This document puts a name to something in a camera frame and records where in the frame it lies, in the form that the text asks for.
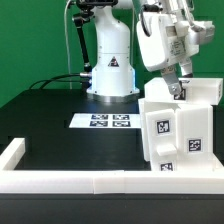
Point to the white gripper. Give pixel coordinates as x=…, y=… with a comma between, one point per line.
x=164, y=48

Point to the white cabinet body box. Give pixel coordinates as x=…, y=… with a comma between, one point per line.
x=145, y=106

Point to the small white cabinet top block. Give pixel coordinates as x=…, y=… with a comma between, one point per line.
x=195, y=91

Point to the white door panel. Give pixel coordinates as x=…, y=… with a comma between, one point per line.
x=194, y=126
x=160, y=149

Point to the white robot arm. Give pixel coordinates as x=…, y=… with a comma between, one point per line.
x=113, y=77

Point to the white marker sheet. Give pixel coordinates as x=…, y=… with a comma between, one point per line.
x=98, y=120

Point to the white U-shaped fence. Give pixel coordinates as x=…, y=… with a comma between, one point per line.
x=101, y=182

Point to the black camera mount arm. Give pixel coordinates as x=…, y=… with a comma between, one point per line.
x=84, y=16

